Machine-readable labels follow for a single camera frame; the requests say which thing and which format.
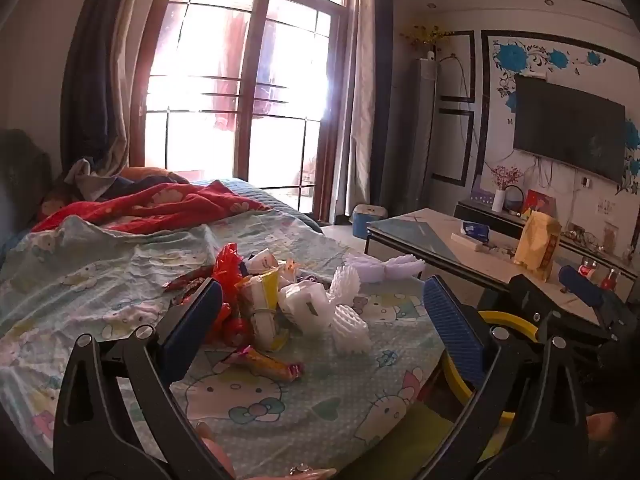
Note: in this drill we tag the yellow and white packet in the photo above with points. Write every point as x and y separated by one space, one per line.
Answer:
260 300

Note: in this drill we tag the white paper wall notice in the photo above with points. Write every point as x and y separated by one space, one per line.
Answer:
606 206

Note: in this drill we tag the person's right hand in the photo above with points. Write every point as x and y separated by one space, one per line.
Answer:
607 430

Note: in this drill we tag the red plastic wrapper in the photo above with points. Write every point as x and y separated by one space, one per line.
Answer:
230 265

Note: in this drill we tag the blue flower wall decal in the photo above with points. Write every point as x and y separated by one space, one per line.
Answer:
517 57
632 155

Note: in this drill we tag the flat white box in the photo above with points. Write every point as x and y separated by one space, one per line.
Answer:
465 241

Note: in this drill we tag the red gift box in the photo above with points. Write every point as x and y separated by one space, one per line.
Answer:
542 202

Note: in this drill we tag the orange snack wrapper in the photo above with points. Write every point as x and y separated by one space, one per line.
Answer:
265 361

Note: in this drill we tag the round black ornament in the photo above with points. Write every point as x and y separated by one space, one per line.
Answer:
513 199

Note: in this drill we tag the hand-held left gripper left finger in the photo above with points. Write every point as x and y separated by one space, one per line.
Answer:
192 330

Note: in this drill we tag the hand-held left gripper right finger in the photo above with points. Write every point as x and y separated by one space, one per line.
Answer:
452 325

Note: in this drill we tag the grey cloth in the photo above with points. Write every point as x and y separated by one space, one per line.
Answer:
87 175

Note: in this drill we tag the white printed packet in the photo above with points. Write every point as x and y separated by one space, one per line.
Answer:
262 262

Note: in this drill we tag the brown framed glass door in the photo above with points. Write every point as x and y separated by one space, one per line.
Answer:
255 85

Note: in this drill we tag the yellow paper bag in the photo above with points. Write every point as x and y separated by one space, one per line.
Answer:
537 245

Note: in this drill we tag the yellow rimmed black trash bin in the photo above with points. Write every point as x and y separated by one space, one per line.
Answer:
505 327

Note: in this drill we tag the small red round packet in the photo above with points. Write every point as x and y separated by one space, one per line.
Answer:
235 331

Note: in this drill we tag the blue tissue packet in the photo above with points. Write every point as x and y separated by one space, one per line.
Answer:
474 231

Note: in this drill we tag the beige curtain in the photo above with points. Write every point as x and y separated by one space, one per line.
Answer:
362 90
125 85

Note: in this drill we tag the standing air conditioner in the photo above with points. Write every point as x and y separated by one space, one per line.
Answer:
425 135

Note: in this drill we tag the red dried flowers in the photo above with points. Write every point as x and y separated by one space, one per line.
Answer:
505 177

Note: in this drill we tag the hanging red clothes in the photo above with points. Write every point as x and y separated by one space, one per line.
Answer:
230 60

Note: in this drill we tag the purple box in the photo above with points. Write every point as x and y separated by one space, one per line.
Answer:
481 192

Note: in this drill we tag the white foam fruit net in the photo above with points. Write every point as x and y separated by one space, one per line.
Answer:
405 266
345 282
351 332
367 266

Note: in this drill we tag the person's left hand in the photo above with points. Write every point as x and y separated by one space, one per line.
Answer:
216 452

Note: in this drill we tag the red bottle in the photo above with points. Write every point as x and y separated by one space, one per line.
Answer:
609 279

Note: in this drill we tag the light blue cartoon bedsheet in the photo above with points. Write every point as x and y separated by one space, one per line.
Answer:
100 280

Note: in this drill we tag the dark headboard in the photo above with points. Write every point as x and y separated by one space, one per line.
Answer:
20 175

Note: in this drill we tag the blue quilted bedspread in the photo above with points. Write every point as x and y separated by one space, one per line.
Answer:
285 202

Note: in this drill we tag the wall mounted television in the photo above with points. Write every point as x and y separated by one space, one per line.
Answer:
570 125

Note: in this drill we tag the white vase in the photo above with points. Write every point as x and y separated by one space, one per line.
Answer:
498 200

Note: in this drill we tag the blue stool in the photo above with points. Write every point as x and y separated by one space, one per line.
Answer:
370 221

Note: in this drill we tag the orange pillow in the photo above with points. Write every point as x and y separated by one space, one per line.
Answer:
150 174

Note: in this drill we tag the television cabinet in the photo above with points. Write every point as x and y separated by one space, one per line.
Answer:
480 212

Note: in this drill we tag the red lidded jar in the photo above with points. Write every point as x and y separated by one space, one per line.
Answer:
586 270

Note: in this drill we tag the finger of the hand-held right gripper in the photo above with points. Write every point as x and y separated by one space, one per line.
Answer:
580 285
525 292

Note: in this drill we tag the yellow green cloth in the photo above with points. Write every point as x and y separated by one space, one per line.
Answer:
415 435

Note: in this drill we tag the dark blue curtain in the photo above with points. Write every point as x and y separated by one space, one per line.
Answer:
90 70
384 90

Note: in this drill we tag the red printed blanket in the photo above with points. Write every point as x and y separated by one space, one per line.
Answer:
165 205

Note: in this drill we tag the dark red snack wrapper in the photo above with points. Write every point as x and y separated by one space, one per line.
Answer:
187 282

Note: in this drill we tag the yellow artificial flowers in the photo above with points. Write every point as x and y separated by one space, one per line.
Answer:
425 35

